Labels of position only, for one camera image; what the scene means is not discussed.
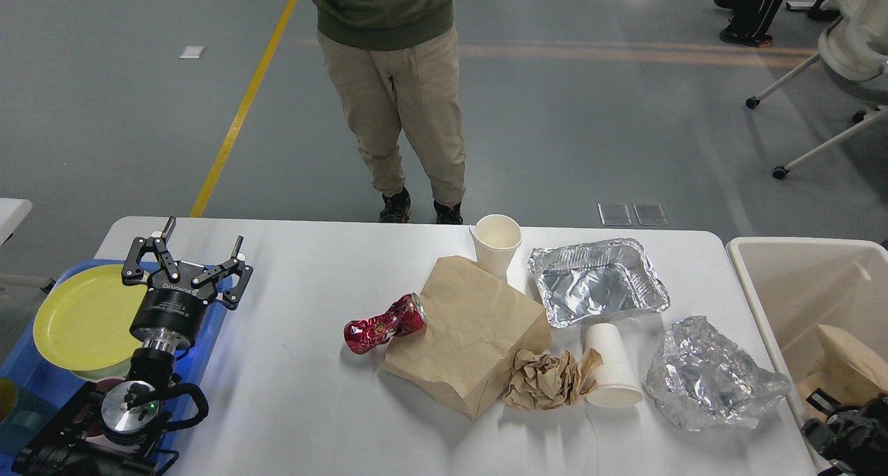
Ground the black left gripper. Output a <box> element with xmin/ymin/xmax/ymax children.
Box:
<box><xmin>121</xmin><ymin>216</ymin><xmax>254</xmax><ymax>355</ymax></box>

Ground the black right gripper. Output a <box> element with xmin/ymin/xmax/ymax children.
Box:
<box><xmin>801</xmin><ymin>388</ymin><xmax>887</xmax><ymax>475</ymax></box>

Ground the small brown paper bag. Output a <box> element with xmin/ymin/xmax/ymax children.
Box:
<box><xmin>796</xmin><ymin>324</ymin><xmax>887</xmax><ymax>421</ymax></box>

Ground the yellow plastic plate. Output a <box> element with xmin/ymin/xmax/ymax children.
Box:
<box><xmin>33</xmin><ymin>264</ymin><xmax>146</xmax><ymax>371</ymax></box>

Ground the dark teal mug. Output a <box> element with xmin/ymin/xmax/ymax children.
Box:
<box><xmin>1</xmin><ymin>377</ymin><xmax>58</xmax><ymax>456</ymax></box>

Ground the large brown paper bag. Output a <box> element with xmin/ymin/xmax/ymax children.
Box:
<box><xmin>382</xmin><ymin>257</ymin><xmax>552</xmax><ymax>420</ymax></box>

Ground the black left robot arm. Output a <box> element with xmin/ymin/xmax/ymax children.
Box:
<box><xmin>10</xmin><ymin>217</ymin><xmax>254</xmax><ymax>475</ymax></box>

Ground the pale green plate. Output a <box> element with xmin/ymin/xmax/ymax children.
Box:
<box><xmin>71</xmin><ymin>359</ymin><xmax>130</xmax><ymax>382</ymax></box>

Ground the beige plastic bin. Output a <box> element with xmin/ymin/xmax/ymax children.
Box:
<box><xmin>726</xmin><ymin>237</ymin><xmax>888</xmax><ymax>474</ymax></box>

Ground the crumpled clear plastic wrap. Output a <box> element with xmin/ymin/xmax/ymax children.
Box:
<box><xmin>643</xmin><ymin>315</ymin><xmax>791</xmax><ymax>432</ymax></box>

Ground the white side table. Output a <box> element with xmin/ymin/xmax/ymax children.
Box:
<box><xmin>0</xmin><ymin>197</ymin><xmax>33</xmax><ymax>244</ymax></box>

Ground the lying white paper cup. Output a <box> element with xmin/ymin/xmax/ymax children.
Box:
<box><xmin>583</xmin><ymin>322</ymin><xmax>644</xmax><ymax>409</ymax></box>

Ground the crushed red soda can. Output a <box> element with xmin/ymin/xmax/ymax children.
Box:
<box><xmin>343</xmin><ymin>293</ymin><xmax>427</xmax><ymax>354</ymax></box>

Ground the aluminium foil tray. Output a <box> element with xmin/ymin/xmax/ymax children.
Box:
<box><xmin>527</xmin><ymin>237</ymin><xmax>670</xmax><ymax>330</ymax></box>

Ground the crumpled brown paper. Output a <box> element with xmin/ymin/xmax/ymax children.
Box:
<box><xmin>502</xmin><ymin>348</ymin><xmax>604</xmax><ymax>411</ymax></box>

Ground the upright white paper cup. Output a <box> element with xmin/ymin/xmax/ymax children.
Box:
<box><xmin>469</xmin><ymin>214</ymin><xmax>522</xmax><ymax>282</ymax></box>

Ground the person in green sweater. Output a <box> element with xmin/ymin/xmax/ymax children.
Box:
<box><xmin>311</xmin><ymin>0</ymin><xmax>466</xmax><ymax>224</ymax></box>

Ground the person in dark clothes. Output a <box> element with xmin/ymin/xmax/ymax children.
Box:
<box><xmin>713</xmin><ymin>0</ymin><xmax>784</xmax><ymax>47</ymax></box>

